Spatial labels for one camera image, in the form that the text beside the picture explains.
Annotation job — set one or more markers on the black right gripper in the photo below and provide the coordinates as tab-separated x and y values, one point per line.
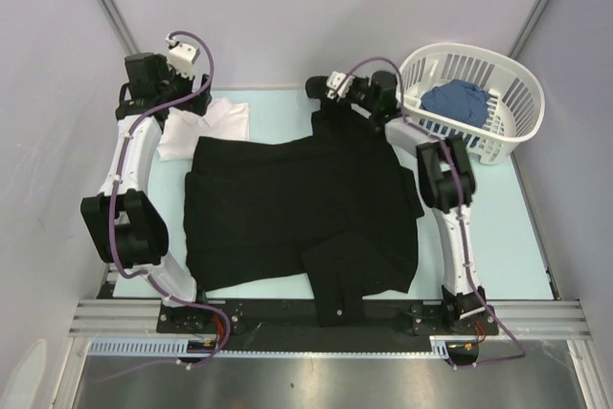
364	80

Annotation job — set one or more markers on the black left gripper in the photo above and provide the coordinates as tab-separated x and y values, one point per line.
197	103

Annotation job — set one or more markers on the black long sleeve shirt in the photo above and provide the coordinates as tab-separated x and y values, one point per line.
336	206

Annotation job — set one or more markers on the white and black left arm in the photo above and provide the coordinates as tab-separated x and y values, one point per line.
124	225

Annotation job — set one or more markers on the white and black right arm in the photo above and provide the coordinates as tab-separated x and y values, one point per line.
446	181

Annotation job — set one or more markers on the folded white shirt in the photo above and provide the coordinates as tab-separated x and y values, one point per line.
223	120

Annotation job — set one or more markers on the blue crumpled shirt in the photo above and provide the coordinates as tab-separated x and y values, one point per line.
459	100

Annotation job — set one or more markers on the white plastic laundry basket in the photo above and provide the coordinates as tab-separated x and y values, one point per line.
492	101

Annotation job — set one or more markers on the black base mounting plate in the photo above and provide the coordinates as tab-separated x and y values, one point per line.
389	326

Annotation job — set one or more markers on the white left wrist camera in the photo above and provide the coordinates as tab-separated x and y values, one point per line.
182	57

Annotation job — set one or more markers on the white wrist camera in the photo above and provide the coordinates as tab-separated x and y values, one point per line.
182	57
338	86

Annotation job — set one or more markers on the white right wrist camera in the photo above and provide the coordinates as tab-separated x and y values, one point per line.
338	86

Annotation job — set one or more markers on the white slotted cable duct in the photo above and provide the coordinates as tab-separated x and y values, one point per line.
437	348

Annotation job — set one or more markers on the aluminium frame rail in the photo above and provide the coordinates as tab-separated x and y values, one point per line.
532	320

